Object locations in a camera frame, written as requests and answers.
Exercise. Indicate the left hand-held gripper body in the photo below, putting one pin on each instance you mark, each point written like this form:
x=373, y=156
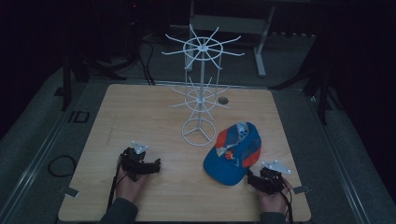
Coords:
x=132, y=158

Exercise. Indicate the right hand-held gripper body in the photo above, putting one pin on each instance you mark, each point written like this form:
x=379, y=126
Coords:
x=271, y=179

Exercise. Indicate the blue and red cap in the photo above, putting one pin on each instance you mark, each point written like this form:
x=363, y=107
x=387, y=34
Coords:
x=234, y=154

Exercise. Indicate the person's right hand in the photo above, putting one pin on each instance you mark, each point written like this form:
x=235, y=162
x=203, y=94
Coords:
x=275, y=200

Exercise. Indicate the person's left hand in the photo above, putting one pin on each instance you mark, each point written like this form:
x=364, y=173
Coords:
x=128, y=186

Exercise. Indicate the round table grommet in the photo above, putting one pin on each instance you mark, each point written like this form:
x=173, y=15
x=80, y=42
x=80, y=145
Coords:
x=222, y=100

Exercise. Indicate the black stand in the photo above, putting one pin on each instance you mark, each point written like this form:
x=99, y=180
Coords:
x=72, y=73
x=318, y=87

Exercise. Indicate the small metal bracket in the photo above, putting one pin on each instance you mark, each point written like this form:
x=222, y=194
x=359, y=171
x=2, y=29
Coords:
x=71, y=192
x=301, y=189

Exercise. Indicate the black floor bracket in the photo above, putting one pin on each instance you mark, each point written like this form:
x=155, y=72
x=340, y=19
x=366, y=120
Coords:
x=79, y=117

